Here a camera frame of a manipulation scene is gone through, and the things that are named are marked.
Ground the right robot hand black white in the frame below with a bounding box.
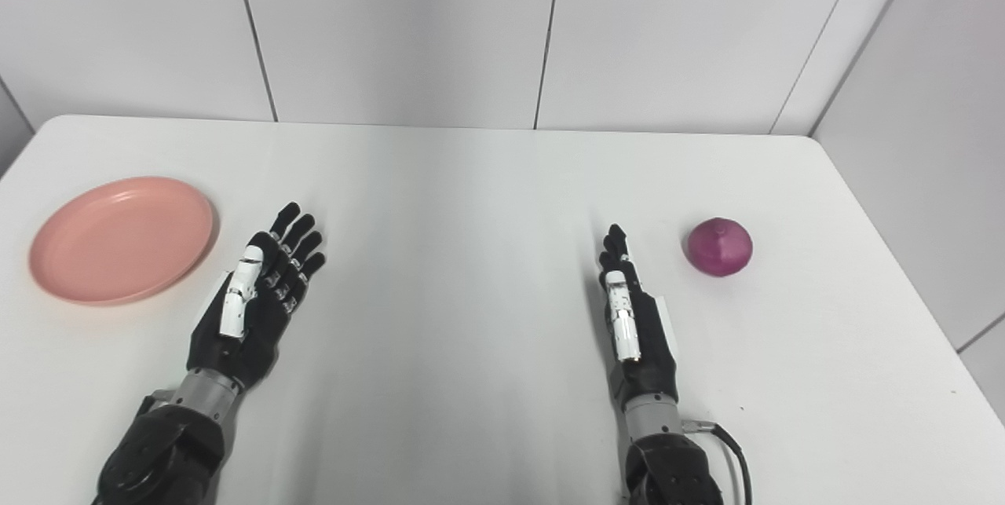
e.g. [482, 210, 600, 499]
[598, 224, 679, 411]

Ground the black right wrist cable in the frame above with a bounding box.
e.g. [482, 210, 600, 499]
[682, 419, 753, 505]

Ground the pink round plate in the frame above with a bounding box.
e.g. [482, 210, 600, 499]
[29, 177, 217, 307]

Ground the purple red onion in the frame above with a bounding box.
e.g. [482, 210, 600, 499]
[686, 218, 754, 278]

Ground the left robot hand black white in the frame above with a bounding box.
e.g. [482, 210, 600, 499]
[186, 202, 327, 390]

